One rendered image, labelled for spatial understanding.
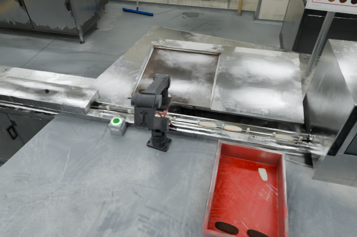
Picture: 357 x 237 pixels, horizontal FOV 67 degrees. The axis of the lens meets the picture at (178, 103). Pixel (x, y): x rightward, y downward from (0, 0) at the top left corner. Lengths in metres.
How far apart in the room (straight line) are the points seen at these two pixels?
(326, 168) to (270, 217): 0.35
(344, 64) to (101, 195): 1.25
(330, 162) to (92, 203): 1.08
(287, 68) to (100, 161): 1.31
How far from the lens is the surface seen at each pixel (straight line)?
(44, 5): 4.29
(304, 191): 1.44
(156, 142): 1.43
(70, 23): 4.18
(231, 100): 1.65
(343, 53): 1.49
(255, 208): 1.32
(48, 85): 1.90
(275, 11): 4.85
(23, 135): 2.19
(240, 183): 1.37
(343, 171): 1.46
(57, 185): 1.46
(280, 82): 1.81
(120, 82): 1.94
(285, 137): 1.57
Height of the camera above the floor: 1.96
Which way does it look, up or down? 41 degrees down
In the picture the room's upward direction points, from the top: straight up
